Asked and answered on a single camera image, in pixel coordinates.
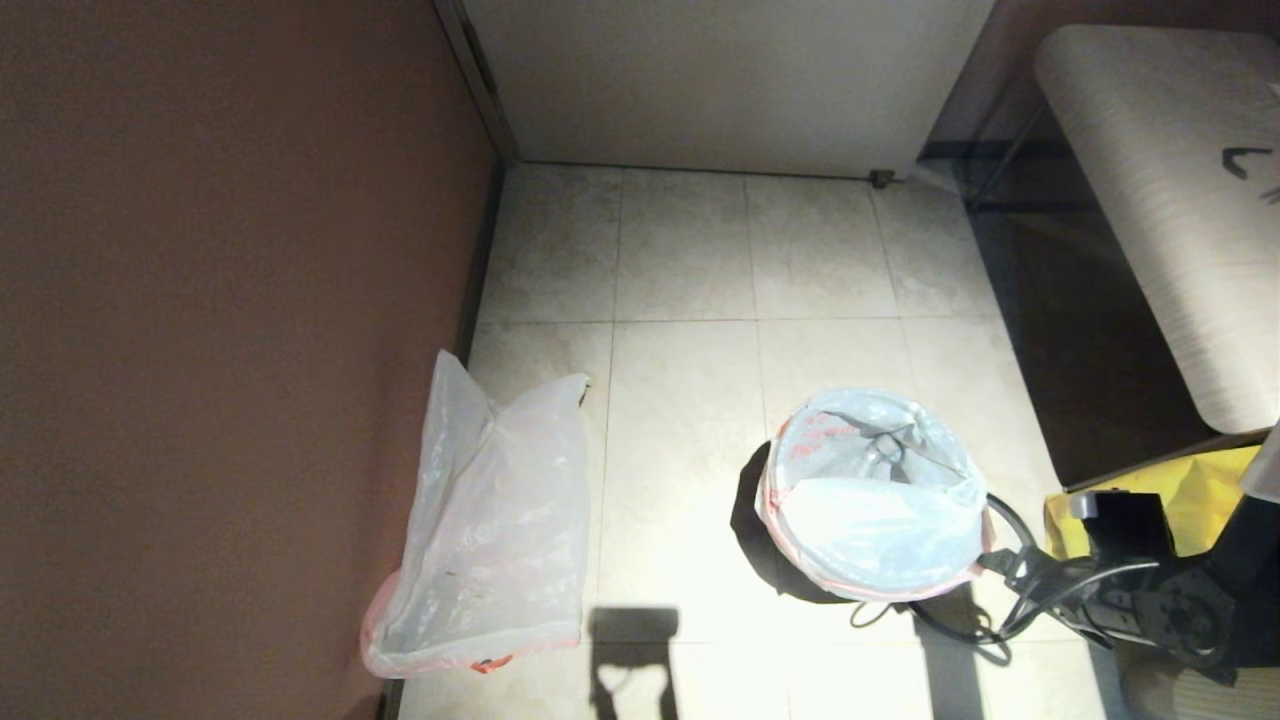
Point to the used white bin liner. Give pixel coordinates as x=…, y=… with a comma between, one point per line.
x=880, y=520

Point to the fresh white plastic bag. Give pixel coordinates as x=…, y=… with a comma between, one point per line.
x=500, y=520

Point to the black metal bench frame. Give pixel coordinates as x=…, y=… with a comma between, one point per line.
x=1005, y=165

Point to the yellow bag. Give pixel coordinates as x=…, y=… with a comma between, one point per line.
x=1200, y=500

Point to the grey door frame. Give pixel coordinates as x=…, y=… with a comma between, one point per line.
x=480, y=80

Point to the small metal door stop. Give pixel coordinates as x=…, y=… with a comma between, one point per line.
x=881, y=179

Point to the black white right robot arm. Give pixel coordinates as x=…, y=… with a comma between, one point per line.
x=1200, y=600

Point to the white door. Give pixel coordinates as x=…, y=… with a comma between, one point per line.
x=720, y=80

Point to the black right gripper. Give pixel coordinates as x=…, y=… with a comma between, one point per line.
x=1075, y=590

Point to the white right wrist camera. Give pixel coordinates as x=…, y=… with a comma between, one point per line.
x=1085, y=505

